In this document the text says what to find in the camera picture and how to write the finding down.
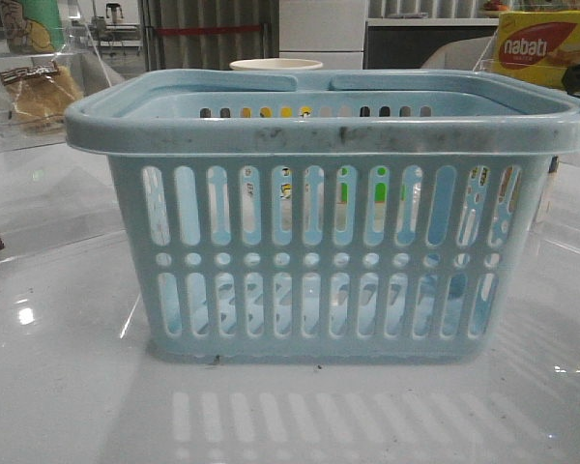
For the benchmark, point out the light blue plastic basket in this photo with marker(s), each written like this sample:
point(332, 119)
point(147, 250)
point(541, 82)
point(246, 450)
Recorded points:
point(325, 214)

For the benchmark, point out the clear acrylic shelf left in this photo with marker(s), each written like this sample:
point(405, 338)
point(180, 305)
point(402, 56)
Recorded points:
point(46, 197)

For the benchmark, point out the packaged bread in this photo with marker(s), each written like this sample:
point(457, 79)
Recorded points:
point(40, 95)

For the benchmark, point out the white paper cup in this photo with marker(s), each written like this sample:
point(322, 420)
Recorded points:
point(275, 64)

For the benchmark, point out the yellow nabati wafer box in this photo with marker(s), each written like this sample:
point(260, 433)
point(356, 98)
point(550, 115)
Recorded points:
point(537, 47)

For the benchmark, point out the green yellow cartoon package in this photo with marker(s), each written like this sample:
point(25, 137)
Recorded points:
point(32, 27)

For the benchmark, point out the white drawer cabinet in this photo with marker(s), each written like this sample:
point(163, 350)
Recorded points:
point(331, 32)

